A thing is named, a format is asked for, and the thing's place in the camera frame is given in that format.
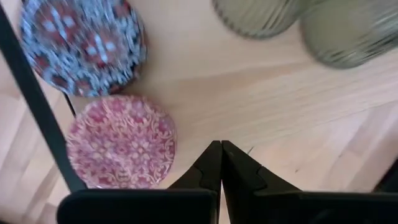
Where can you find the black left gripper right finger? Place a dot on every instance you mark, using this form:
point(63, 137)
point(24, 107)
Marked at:
point(245, 186)

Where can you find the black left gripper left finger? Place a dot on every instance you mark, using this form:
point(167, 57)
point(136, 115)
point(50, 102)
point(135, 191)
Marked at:
point(199, 186)

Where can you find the pink candle holder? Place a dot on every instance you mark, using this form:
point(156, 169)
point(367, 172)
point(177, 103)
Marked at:
point(121, 143)

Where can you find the green glass candlestick holder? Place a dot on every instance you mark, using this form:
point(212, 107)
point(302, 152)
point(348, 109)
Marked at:
point(348, 34)
point(258, 17)

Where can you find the navy floral candle holder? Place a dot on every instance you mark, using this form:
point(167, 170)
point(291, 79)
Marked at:
point(84, 46)

